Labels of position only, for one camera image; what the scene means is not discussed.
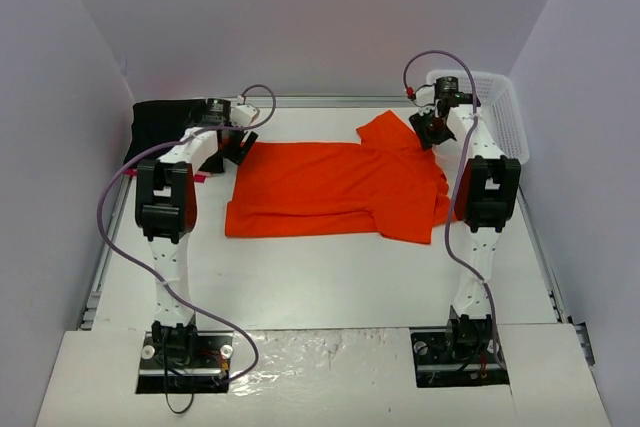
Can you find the magenta folded t shirt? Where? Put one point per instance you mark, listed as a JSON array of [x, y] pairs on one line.
[[198, 177]]

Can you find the orange t shirt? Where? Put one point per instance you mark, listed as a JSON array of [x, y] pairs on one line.
[[385, 183]]

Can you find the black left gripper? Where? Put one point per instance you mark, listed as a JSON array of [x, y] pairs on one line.
[[240, 145]]

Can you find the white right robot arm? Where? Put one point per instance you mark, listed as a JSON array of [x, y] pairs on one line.
[[483, 200]]

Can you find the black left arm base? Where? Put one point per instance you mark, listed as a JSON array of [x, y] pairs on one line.
[[204, 370]]

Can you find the white plastic basket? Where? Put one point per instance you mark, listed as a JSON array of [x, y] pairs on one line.
[[499, 109]]

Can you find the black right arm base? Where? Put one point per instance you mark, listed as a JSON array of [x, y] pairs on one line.
[[437, 365]]

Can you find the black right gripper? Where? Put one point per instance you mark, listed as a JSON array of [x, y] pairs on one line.
[[431, 128]]

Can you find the black folded t shirt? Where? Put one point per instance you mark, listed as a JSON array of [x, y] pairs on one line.
[[161, 121]]

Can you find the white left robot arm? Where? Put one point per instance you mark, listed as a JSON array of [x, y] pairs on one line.
[[166, 212]]

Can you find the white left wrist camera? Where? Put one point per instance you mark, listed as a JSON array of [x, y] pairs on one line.
[[243, 115]]

